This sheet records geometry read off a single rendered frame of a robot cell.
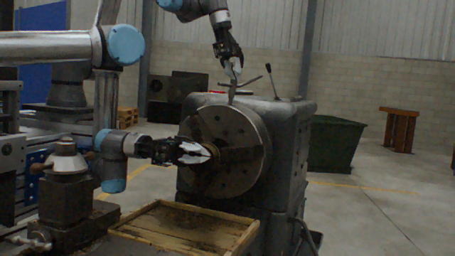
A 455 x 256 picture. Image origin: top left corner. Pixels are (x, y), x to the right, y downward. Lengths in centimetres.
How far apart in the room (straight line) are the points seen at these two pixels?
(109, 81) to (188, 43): 1028
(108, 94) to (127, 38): 23
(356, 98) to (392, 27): 225
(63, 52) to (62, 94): 48
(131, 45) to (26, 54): 26
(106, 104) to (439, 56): 1161
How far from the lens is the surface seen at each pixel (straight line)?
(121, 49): 108
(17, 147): 114
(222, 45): 131
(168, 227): 110
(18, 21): 804
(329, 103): 1142
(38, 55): 107
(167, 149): 102
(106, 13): 163
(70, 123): 153
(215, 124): 119
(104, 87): 124
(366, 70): 1164
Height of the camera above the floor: 131
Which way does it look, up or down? 7 degrees down
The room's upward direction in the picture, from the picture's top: 5 degrees clockwise
